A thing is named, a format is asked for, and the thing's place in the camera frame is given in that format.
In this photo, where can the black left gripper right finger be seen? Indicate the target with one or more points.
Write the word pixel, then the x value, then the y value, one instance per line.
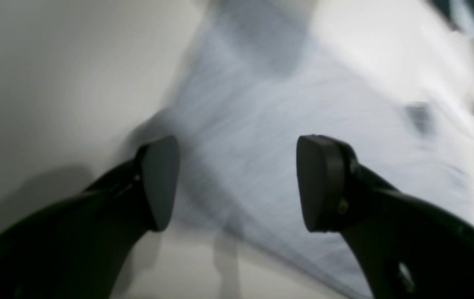
pixel 407 248

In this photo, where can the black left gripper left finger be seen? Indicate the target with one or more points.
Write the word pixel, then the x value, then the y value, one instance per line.
pixel 75 249

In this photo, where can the grey T-shirt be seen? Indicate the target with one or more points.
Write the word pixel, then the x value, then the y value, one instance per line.
pixel 258 114

